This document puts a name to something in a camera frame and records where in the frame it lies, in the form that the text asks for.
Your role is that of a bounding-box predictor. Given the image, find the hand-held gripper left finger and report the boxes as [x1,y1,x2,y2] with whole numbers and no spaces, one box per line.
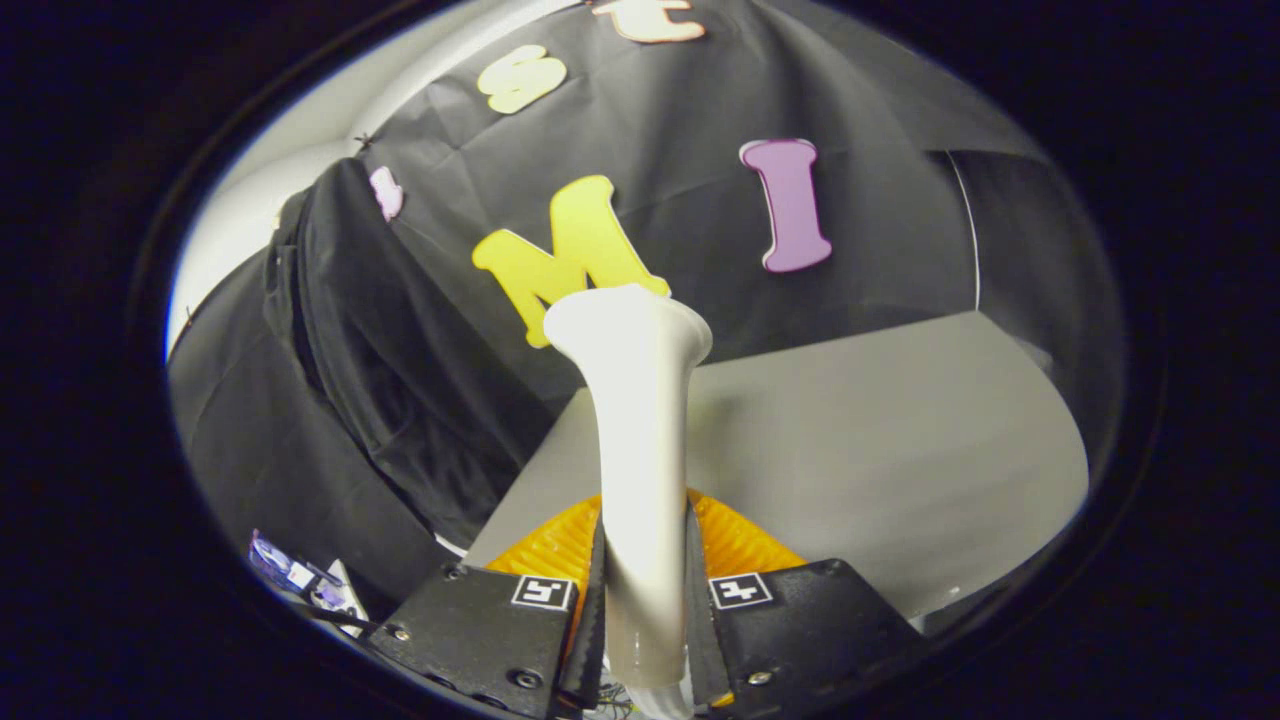
[365,492,608,720]

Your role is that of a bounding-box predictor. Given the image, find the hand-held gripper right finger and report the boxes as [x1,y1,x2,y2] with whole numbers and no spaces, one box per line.
[683,487,926,716]

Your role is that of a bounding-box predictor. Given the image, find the white garment steamer head with hose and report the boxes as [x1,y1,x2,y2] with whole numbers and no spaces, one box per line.
[543,284,714,720]

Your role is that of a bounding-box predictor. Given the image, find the black jacket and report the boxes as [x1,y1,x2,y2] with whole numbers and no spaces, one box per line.
[265,158,561,546]

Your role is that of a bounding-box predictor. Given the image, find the blue white printed board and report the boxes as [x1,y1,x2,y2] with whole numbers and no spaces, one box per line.
[250,530,371,626]

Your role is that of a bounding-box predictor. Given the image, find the grey cabinet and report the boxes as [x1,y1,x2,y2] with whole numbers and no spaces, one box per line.
[462,310,1091,636]

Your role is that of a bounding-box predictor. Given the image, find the black backdrop cloth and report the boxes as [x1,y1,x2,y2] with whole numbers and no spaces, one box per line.
[168,0,1126,601]

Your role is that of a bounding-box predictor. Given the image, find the thin white cable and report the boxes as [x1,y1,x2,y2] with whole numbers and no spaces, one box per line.
[948,150,983,311]

